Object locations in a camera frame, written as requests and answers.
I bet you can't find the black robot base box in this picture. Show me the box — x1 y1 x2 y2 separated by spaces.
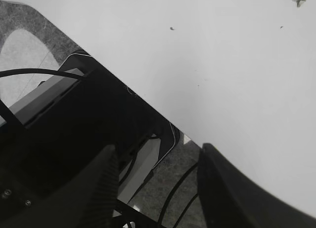
0 52 181 214

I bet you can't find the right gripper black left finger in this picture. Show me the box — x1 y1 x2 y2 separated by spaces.
0 145 119 228

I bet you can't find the black floor cable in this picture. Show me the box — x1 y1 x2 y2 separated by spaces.
0 68 86 80

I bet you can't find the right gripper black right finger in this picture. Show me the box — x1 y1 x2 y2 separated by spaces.
197 143 316 228

